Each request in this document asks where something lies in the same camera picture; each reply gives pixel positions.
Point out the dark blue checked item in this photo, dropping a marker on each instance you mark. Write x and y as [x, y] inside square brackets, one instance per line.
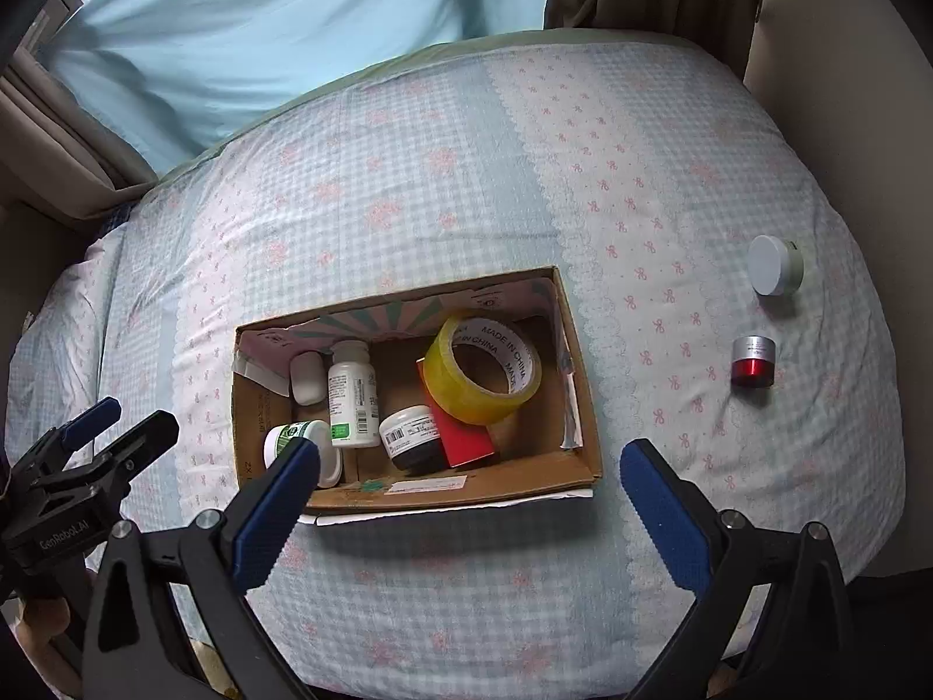
[116, 217]

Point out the cardboard box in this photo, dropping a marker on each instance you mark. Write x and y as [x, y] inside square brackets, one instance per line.
[536, 456]

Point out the beige headboard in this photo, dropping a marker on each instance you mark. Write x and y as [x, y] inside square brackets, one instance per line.
[36, 255]

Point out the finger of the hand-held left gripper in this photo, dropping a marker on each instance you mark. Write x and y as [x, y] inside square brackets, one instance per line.
[91, 419]
[142, 437]

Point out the red box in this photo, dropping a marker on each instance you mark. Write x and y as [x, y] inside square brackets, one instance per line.
[466, 445]

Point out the checked floral bed sheet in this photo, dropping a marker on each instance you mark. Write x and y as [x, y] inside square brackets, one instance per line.
[583, 160]

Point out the pale green white jar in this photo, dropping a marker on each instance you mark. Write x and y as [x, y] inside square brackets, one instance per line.
[769, 262]

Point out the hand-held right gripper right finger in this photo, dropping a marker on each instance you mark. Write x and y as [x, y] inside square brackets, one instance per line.
[663, 518]

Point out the person's left hand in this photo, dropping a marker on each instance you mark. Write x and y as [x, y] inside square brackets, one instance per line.
[44, 620]

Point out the black jar white label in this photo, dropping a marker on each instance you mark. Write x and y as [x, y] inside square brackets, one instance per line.
[408, 434]

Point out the light blue cloth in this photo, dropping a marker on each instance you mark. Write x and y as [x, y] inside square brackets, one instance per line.
[255, 36]

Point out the small white case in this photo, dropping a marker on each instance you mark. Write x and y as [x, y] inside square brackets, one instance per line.
[307, 379]

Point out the red jar silver lid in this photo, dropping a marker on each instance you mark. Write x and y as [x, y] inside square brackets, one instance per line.
[753, 372]

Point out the white pill bottle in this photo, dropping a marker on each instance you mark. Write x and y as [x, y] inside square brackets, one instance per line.
[350, 401]

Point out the yellow tape roll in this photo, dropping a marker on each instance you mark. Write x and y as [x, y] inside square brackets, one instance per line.
[444, 372]

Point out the white printed pillow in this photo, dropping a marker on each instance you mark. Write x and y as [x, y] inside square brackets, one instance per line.
[73, 306]

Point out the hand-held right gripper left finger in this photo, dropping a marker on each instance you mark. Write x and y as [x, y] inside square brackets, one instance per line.
[273, 518]

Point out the white lid green jar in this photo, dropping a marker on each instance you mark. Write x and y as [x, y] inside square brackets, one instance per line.
[288, 437]

